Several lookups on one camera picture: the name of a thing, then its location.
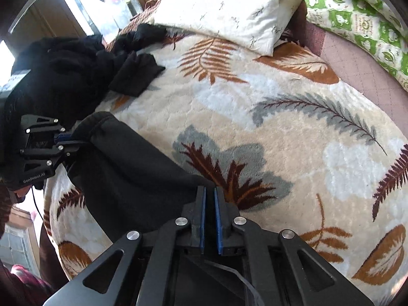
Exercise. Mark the stained glass window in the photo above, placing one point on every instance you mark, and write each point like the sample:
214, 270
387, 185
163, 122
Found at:
102, 0

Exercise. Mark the black pants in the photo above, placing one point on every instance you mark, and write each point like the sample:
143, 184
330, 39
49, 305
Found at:
127, 172

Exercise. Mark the pile of black clothes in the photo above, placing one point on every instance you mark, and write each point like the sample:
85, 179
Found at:
70, 67

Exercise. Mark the person's maroon clothing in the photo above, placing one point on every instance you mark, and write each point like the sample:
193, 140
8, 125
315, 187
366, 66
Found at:
19, 287

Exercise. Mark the pink quilted bed sheet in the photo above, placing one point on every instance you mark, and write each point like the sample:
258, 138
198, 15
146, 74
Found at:
357, 67

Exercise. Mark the leaf print fleece blanket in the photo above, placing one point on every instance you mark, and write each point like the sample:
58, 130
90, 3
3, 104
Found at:
287, 153

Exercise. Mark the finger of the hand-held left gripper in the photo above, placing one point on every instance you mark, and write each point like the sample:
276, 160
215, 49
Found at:
47, 157
41, 124

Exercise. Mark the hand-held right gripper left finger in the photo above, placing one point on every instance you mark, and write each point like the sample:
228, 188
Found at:
201, 220

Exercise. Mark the white pillow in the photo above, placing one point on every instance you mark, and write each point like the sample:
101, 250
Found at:
229, 6

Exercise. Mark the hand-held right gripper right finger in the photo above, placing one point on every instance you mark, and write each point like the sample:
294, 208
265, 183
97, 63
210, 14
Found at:
218, 220

